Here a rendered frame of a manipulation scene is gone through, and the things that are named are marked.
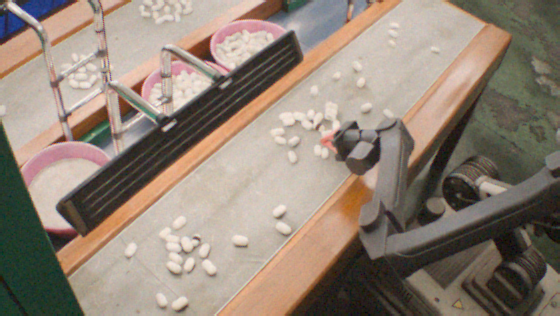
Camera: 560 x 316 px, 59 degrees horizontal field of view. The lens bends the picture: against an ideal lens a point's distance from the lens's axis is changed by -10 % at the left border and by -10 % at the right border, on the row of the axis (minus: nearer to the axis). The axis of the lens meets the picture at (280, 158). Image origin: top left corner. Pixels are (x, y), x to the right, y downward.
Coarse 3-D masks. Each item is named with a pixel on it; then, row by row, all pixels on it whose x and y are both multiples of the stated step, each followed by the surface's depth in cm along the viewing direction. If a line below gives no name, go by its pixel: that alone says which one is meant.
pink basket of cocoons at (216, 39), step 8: (232, 24) 172; (240, 24) 174; (248, 24) 175; (256, 24) 175; (264, 24) 174; (272, 24) 174; (216, 32) 168; (224, 32) 171; (232, 32) 174; (240, 32) 175; (256, 32) 176; (272, 32) 175; (280, 32) 174; (216, 40) 169; (216, 48) 169; (224, 64) 159
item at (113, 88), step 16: (176, 48) 108; (160, 64) 113; (192, 64) 106; (208, 64) 107; (112, 80) 101; (112, 96) 103; (128, 96) 98; (160, 96) 120; (112, 112) 107; (144, 112) 97; (160, 112) 96; (112, 128) 111; (128, 128) 114
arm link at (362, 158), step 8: (392, 120) 126; (376, 128) 128; (384, 128) 125; (376, 136) 127; (360, 144) 129; (368, 144) 128; (376, 144) 127; (352, 152) 128; (360, 152) 127; (368, 152) 125; (376, 152) 127; (352, 160) 127; (360, 160) 125; (368, 160) 125; (376, 160) 126; (352, 168) 129; (360, 168) 127; (368, 168) 126
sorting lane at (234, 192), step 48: (432, 0) 202; (384, 48) 177; (288, 96) 157; (336, 96) 160; (384, 96) 162; (240, 144) 144; (288, 144) 146; (192, 192) 132; (240, 192) 134; (288, 192) 136; (144, 240) 122; (288, 240) 127; (96, 288) 113; (144, 288) 115; (192, 288) 116; (240, 288) 117
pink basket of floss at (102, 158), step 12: (60, 144) 133; (72, 144) 134; (84, 144) 134; (36, 156) 130; (48, 156) 133; (60, 156) 135; (72, 156) 136; (84, 156) 136; (108, 156) 133; (24, 168) 127; (36, 168) 131; (24, 180) 128; (48, 228) 117; (60, 228) 118; (72, 228) 119
